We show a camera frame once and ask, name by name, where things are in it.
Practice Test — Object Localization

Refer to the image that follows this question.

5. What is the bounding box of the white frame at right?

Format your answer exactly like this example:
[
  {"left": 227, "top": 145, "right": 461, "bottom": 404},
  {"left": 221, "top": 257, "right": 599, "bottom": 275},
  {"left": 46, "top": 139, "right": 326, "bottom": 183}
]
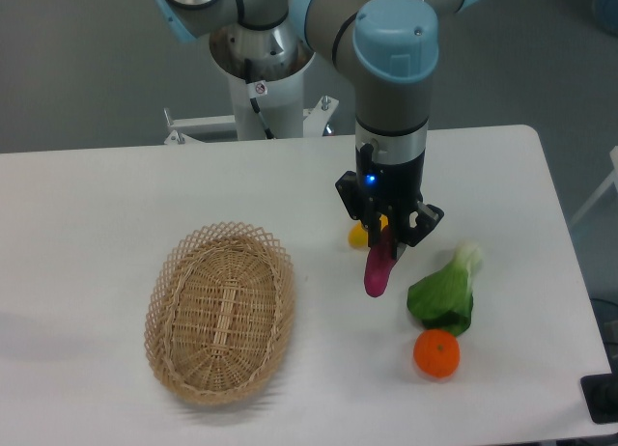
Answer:
[{"left": 569, "top": 147, "right": 618, "bottom": 229}]

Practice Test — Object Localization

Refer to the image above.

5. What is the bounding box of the orange tangerine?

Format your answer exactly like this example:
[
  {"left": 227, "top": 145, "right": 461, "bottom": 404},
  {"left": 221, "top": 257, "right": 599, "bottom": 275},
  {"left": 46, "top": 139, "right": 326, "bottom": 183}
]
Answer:
[{"left": 412, "top": 329, "right": 461, "bottom": 378}]

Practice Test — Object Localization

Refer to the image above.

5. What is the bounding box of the black box at table edge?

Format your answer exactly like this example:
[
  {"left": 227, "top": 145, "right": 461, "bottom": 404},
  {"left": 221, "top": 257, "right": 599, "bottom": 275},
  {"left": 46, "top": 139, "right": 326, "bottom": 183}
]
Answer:
[{"left": 580, "top": 374, "right": 617, "bottom": 425}]

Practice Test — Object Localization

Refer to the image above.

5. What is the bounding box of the yellow mango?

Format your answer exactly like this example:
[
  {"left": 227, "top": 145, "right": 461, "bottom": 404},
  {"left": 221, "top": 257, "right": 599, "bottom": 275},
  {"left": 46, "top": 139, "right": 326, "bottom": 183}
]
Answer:
[{"left": 348, "top": 215, "right": 388, "bottom": 250}]

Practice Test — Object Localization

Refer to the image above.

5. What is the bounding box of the woven wicker basket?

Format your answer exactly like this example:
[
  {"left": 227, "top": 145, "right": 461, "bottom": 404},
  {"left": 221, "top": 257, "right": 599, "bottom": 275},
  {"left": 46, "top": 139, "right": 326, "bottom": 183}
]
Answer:
[{"left": 144, "top": 222, "right": 295, "bottom": 406}]

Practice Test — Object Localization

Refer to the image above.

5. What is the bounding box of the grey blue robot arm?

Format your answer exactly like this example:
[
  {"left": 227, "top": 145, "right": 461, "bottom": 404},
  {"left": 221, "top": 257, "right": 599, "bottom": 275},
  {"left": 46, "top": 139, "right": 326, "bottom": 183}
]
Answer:
[{"left": 154, "top": 0, "right": 480, "bottom": 260}]

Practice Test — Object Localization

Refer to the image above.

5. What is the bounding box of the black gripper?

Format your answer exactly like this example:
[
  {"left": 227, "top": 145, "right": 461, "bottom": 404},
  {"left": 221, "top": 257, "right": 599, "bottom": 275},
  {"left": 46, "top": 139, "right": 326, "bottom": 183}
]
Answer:
[{"left": 335, "top": 144, "right": 444, "bottom": 262}]

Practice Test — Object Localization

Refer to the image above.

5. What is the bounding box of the green bok choy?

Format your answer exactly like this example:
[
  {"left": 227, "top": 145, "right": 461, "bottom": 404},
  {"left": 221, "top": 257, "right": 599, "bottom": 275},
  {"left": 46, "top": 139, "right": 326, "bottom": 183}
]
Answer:
[{"left": 407, "top": 241, "right": 482, "bottom": 337}]

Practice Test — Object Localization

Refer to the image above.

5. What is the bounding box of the purple sweet potato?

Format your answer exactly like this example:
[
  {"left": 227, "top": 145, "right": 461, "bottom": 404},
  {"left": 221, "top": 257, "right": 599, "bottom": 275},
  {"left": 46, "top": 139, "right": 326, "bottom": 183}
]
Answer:
[{"left": 364, "top": 226, "right": 397, "bottom": 298}]

